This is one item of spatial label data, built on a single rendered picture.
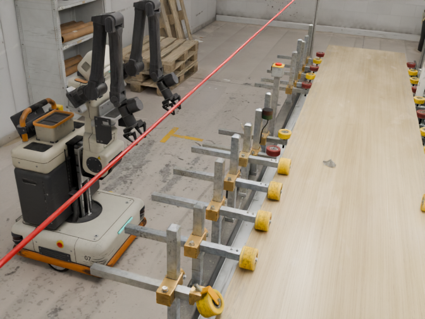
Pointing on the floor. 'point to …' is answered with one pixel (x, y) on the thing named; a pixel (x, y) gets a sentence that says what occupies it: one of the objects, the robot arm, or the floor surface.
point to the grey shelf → (28, 11)
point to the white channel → (421, 82)
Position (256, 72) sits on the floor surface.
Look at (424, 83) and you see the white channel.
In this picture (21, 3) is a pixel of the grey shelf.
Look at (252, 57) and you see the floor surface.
